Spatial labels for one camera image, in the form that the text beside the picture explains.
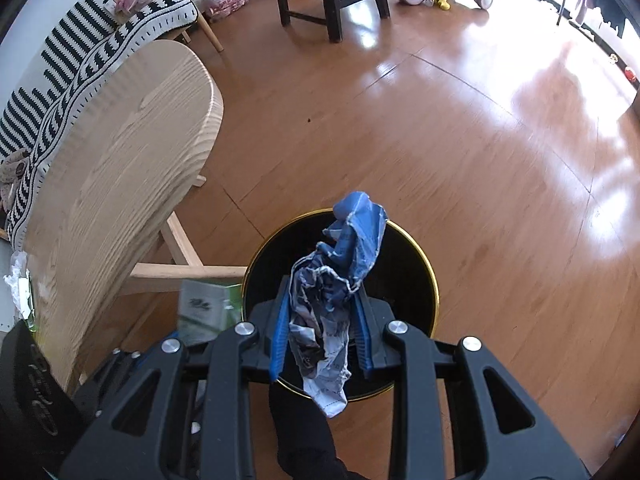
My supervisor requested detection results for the round wooden table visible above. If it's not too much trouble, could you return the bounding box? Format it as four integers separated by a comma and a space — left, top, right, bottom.
22, 39, 248, 396

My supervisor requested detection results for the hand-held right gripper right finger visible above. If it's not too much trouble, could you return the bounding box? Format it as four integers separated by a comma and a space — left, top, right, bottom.
350, 290, 591, 480

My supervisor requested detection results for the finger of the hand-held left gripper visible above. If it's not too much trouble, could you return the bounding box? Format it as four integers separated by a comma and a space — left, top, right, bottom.
75, 350, 142, 428

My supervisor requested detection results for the blue white wrapper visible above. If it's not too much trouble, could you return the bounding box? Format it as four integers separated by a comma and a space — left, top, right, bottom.
289, 191, 389, 418

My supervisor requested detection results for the dark cloth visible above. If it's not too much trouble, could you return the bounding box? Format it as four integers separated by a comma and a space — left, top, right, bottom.
269, 384, 351, 480

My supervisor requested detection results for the black white striped sofa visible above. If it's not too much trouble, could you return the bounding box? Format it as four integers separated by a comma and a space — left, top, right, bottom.
0, 0, 201, 251

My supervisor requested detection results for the green white paper packet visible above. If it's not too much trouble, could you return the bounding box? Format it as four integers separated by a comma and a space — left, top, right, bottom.
177, 279, 244, 347

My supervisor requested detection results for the black gold-rimmed trash bin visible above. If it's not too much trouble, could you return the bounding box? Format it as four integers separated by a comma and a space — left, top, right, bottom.
241, 208, 441, 403

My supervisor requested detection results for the wooden sofa frame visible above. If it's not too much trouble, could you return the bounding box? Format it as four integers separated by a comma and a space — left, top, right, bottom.
159, 0, 224, 53

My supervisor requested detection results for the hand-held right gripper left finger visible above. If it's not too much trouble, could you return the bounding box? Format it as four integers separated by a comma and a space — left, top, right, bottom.
60, 277, 296, 480

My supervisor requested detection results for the beige plush toy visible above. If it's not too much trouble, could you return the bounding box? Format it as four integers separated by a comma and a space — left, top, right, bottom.
0, 150, 31, 211

